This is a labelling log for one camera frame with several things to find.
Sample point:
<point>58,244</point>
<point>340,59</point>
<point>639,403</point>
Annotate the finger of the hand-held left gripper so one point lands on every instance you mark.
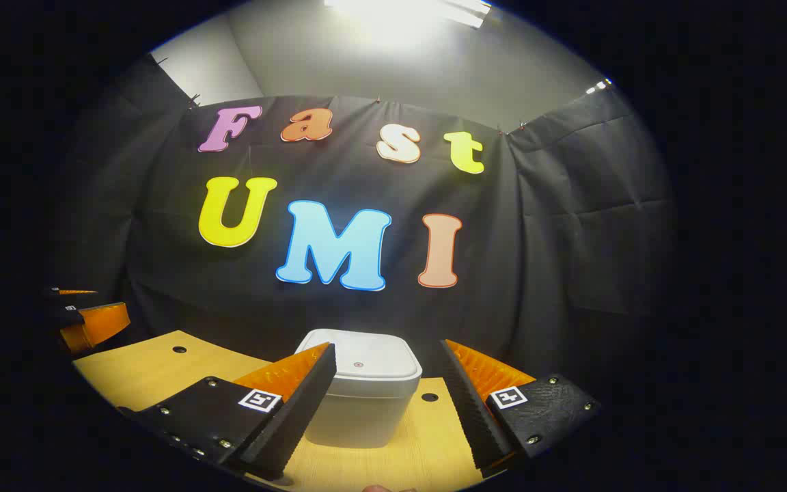
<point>96,324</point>
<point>65,295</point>

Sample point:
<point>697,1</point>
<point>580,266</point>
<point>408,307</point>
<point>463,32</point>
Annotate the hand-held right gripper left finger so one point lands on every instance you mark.
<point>301,410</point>

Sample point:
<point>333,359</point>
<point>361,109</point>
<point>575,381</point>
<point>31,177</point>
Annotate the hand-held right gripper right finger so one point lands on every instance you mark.
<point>468,403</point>

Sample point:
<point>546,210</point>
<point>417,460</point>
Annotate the white desktop garbage bin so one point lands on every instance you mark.
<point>373,410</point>

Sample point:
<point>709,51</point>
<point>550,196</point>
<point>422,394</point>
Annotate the wooden desktop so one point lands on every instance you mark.
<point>161,369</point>

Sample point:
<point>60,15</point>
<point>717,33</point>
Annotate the black backdrop cloth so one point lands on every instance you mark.
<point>161,273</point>

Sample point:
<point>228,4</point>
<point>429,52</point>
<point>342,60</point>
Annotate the small ceiling light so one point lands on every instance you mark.
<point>598,86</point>

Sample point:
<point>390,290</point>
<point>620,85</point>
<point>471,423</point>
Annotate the large ceiling light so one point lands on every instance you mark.
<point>407,10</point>

